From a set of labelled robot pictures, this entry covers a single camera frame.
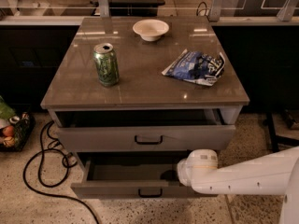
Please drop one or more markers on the green bag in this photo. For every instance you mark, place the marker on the green bag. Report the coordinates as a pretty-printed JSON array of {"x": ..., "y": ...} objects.
[{"x": 6, "y": 112}]

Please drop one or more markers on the grey drawer cabinet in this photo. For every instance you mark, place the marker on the grey drawer cabinet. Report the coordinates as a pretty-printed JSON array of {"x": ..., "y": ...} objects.
[{"x": 143, "y": 96}]

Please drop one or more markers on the black stand leg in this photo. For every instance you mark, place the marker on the black stand leg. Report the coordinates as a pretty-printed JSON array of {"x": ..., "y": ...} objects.
[{"x": 276, "y": 139}]

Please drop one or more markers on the white bowl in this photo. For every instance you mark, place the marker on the white bowl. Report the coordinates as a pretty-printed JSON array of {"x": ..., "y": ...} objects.
[{"x": 151, "y": 30}]

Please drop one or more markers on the green soda can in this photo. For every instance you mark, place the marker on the green soda can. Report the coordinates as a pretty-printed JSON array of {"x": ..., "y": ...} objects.
[{"x": 105, "y": 60}]

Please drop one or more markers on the grey top drawer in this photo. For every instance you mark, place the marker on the grey top drawer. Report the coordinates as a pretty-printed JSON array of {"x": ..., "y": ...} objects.
[{"x": 146, "y": 138}]

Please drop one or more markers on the grey drawer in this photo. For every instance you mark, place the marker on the grey drawer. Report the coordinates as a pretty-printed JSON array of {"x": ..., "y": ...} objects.
[
  {"x": 146, "y": 138},
  {"x": 128, "y": 175}
]

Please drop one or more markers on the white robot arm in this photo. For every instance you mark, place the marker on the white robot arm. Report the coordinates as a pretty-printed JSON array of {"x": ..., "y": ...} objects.
[{"x": 273, "y": 174}]

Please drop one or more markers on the blue chip bag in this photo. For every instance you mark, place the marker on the blue chip bag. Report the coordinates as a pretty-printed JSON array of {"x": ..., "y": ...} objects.
[{"x": 196, "y": 67}]

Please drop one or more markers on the black wire basket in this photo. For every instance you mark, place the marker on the black wire basket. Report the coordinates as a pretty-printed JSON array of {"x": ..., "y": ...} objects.
[{"x": 23, "y": 126}]

